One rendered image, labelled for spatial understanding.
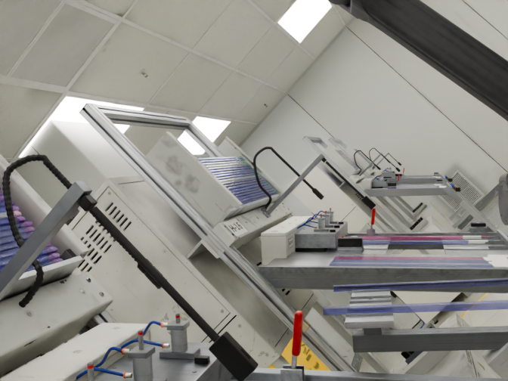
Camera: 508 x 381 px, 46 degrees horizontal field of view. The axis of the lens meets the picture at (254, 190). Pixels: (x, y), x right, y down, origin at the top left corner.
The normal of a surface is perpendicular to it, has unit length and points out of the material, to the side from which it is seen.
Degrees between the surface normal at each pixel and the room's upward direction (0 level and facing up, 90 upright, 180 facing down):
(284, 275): 90
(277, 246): 90
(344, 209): 90
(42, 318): 90
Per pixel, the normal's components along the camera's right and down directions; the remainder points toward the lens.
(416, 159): -0.26, 0.07
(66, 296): 0.66, -0.71
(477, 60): -0.11, -0.12
